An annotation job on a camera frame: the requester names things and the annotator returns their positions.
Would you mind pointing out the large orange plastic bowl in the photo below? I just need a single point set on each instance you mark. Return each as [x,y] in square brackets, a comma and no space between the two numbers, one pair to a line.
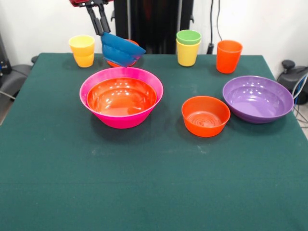
[120,98]

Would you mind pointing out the yellow plastic cup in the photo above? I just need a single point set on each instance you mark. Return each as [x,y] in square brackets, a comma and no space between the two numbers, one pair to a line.
[81,44]
[187,56]

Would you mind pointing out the light orange plastic cup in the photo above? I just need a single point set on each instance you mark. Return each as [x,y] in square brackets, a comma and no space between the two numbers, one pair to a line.
[84,61]

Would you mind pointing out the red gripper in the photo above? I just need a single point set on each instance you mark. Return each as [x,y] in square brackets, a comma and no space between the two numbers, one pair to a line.
[89,2]

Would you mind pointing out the black stand base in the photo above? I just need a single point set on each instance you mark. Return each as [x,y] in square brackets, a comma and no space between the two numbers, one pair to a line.
[287,79]
[16,77]

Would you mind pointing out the dark green tablecloth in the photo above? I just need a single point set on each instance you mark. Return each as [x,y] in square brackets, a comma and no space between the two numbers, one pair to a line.
[154,187]

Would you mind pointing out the small orange plastic bowl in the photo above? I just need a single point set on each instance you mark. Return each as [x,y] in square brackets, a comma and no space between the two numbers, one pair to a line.
[204,130]
[133,42]

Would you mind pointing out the green plastic cup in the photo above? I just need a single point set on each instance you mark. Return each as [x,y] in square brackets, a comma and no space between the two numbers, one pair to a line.
[188,37]

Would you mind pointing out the blue plastic bowl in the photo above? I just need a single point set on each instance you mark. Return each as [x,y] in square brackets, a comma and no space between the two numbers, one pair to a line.
[120,50]

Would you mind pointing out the purple plastic bowl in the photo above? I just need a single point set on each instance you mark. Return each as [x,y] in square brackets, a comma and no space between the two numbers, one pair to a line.
[257,106]

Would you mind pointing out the large pink plastic bowl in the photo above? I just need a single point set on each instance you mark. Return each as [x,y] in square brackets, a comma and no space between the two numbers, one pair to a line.
[120,122]

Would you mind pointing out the black equipment box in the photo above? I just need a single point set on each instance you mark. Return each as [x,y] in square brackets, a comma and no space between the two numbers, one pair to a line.
[3,55]

